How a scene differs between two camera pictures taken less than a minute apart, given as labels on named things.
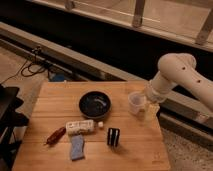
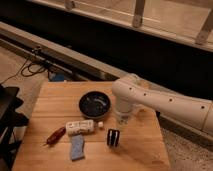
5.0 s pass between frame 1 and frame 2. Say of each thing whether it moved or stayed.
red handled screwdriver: stayed
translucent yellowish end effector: moved
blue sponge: stayed
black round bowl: stayed
